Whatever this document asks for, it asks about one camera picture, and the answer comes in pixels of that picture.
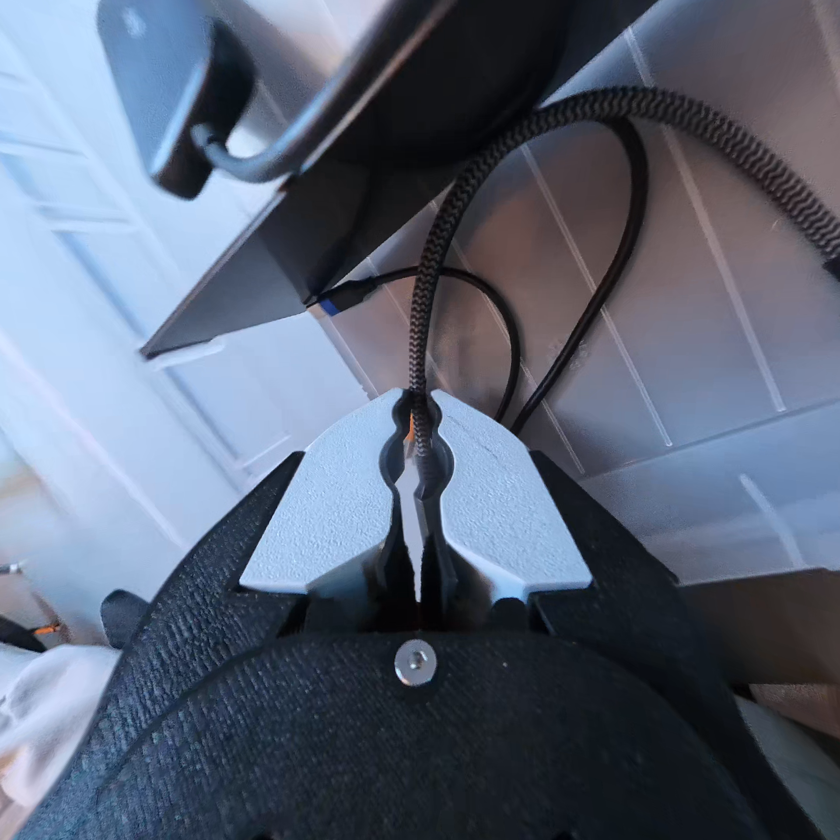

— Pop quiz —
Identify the grey power adapter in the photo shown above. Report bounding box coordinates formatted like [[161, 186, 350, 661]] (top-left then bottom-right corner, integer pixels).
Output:
[[97, 0, 258, 201]]

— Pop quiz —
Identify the person's beige clothing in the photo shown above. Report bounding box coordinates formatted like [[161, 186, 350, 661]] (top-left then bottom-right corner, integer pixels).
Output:
[[0, 640, 122, 811]]

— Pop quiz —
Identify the black quilted round pad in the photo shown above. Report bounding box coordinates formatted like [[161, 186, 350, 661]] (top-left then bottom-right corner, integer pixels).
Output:
[[315, 0, 657, 191]]

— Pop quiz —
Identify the thin black usb cable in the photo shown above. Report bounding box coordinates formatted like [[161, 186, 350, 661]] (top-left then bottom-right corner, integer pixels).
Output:
[[322, 121, 651, 435]]

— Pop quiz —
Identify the grey power cable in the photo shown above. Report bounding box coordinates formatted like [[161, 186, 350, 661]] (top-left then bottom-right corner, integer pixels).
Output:
[[193, 0, 460, 186]]

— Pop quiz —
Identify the braided usb cable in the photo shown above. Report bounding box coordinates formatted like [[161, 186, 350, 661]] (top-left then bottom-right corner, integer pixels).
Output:
[[397, 85, 840, 519]]

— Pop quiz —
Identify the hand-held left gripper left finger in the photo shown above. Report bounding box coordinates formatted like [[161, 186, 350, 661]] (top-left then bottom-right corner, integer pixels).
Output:
[[238, 387, 421, 624]]

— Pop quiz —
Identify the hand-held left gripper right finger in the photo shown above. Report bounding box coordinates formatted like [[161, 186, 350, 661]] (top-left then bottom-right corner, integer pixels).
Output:
[[420, 388, 593, 624]]

